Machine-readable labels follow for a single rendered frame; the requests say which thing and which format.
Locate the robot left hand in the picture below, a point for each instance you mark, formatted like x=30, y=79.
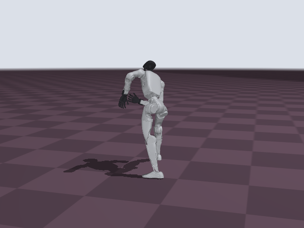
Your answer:
x=122, y=101

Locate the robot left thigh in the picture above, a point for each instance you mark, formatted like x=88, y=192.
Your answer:
x=147, y=120

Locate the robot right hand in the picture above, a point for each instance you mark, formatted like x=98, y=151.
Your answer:
x=134, y=99

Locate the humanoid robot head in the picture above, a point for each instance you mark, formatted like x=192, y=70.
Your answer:
x=149, y=65

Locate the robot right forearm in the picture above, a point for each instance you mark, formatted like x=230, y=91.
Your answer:
x=144, y=102

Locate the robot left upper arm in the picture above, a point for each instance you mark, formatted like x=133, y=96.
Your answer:
x=138, y=73

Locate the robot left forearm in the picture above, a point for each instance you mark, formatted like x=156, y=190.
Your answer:
x=127, y=86

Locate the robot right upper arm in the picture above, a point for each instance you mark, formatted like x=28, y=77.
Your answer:
x=162, y=89

